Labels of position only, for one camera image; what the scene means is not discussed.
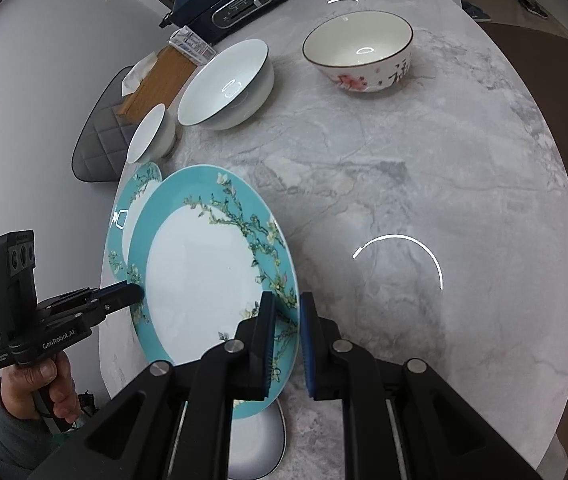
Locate small teal floral plate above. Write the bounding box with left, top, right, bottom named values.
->
left=105, top=162, right=163, bottom=281

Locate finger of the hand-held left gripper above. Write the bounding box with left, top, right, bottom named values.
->
left=38, top=282, right=145, bottom=328

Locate white chair seat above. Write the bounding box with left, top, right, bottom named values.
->
left=226, top=400, right=287, bottom=480

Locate person's left hand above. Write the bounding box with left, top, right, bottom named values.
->
left=1, top=347, right=82, bottom=426

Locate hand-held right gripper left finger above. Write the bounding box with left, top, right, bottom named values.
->
left=29, top=291, right=277, bottom=480

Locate brown rug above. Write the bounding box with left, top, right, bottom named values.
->
left=481, top=20, right=568, bottom=311

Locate large white bowl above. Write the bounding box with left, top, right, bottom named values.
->
left=178, top=39, right=275, bottom=131

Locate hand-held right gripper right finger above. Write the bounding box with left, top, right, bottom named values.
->
left=299, top=292, right=544, bottom=480

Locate small white bowl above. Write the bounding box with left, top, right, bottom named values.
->
left=126, top=103, right=177, bottom=164

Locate wooden tissue box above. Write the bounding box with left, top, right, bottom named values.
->
left=116, top=46, right=205, bottom=120

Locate brown-rimmed floral bowl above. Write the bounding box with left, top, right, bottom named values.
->
left=303, top=11, right=413, bottom=93

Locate large teal floral plate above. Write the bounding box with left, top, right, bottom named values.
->
left=126, top=165, right=299, bottom=421

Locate small tissue packet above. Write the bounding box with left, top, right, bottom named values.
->
left=169, top=29, right=217, bottom=65

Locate white tissue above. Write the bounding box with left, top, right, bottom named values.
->
left=121, top=55, right=157, bottom=96

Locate person's left forearm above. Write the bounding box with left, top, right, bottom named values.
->
left=0, top=377, right=67, bottom=473

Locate grey quilted chair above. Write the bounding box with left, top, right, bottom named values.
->
left=71, top=66, right=137, bottom=183

